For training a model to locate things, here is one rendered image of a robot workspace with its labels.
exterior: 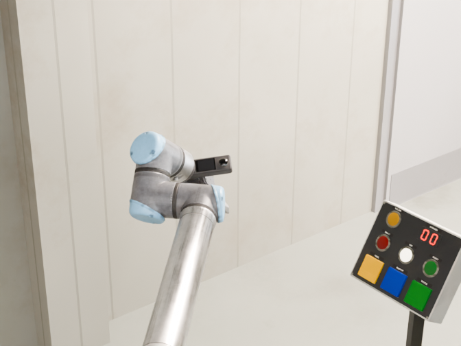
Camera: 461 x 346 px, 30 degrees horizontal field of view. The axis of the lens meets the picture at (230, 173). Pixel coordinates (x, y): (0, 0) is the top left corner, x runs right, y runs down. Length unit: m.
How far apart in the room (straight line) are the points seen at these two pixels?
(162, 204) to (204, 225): 0.14
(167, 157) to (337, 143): 2.90
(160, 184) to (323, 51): 2.67
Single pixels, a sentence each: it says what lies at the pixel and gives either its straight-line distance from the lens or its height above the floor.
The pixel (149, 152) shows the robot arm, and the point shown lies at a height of 1.65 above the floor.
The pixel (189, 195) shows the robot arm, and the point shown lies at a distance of 2.08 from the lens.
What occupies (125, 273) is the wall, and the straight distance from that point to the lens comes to 4.31.
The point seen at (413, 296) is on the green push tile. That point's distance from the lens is 2.78.
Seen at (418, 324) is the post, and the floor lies 0.80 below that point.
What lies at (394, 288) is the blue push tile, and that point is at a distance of 2.82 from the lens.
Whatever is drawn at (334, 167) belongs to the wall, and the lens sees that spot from 5.02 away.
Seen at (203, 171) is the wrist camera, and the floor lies 1.54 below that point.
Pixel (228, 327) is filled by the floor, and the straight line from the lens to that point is 4.30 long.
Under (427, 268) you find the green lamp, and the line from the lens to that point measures 2.77.
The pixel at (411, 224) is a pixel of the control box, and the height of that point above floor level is 1.17.
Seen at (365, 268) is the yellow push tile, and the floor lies 1.00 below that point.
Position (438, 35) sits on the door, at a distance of 5.30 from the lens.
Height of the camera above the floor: 2.50
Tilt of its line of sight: 25 degrees down
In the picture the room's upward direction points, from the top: straight up
